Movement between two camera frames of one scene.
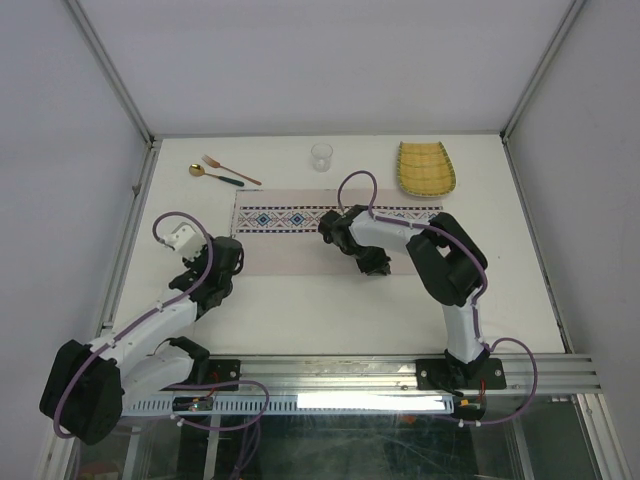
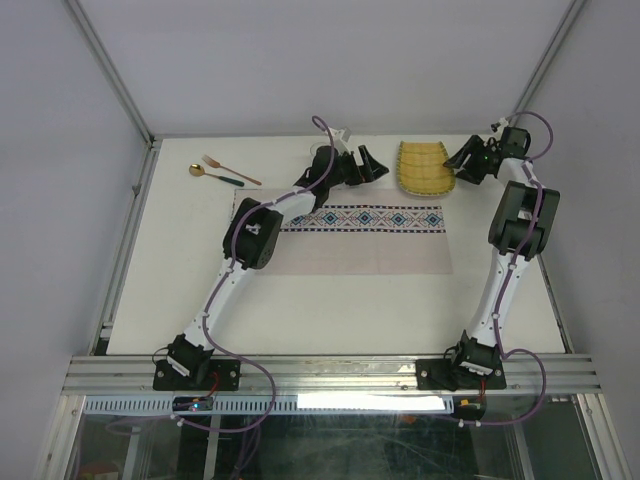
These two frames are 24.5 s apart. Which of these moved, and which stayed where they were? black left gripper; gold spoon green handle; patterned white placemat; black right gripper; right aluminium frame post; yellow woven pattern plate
Moved: black left gripper; black right gripper
Stayed: patterned white placemat; yellow woven pattern plate; right aluminium frame post; gold spoon green handle
